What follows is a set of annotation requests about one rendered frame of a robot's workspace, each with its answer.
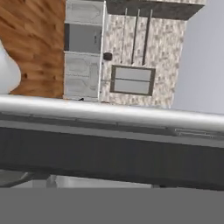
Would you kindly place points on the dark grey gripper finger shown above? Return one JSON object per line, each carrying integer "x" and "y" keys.
{"x": 40, "y": 180}

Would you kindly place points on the white tall cupboard run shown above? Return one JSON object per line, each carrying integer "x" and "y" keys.
{"x": 81, "y": 75}

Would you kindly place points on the white rounded object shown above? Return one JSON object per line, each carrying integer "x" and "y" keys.
{"x": 8, "y": 73}

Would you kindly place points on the grey framed window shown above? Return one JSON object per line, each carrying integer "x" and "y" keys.
{"x": 132, "y": 80}

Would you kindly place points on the grey built-in appliance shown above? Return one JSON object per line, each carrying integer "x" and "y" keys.
{"x": 83, "y": 38}

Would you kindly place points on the dark thin rod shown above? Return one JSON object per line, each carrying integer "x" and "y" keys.
{"x": 147, "y": 35}
{"x": 135, "y": 35}

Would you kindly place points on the dark grey speckled slab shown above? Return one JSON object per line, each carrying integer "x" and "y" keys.
{"x": 157, "y": 8}

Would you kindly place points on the small dark wall fitting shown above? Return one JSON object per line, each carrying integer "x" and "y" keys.
{"x": 107, "y": 56}

